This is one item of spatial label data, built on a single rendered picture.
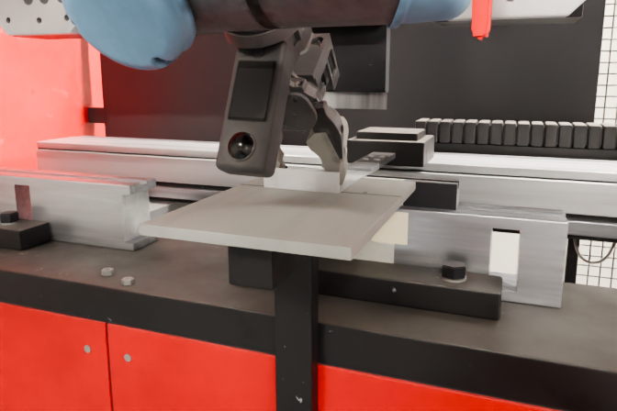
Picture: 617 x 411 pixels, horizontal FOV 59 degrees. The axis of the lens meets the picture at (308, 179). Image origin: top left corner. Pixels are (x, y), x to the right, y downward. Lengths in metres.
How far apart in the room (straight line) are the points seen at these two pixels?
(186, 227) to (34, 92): 1.01
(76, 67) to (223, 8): 1.22
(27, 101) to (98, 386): 0.81
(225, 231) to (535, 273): 0.35
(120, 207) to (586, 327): 0.59
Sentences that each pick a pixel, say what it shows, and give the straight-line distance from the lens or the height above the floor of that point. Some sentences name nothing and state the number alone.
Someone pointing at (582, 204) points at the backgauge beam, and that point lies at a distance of 0.88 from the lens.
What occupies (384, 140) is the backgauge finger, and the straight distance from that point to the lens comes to 0.83.
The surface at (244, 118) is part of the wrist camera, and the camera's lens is 0.45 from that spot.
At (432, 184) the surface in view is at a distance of 0.63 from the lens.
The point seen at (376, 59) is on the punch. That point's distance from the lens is 0.64.
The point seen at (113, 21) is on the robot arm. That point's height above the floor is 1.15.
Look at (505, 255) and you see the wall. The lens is 3.17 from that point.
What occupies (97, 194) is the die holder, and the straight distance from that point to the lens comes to 0.83.
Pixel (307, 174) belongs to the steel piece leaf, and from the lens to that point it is 0.56.
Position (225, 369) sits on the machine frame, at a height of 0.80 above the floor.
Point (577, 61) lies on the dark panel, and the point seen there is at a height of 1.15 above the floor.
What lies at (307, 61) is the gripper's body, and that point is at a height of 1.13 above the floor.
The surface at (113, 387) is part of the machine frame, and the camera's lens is 0.75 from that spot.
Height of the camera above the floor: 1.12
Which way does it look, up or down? 11 degrees down
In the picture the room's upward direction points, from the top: straight up
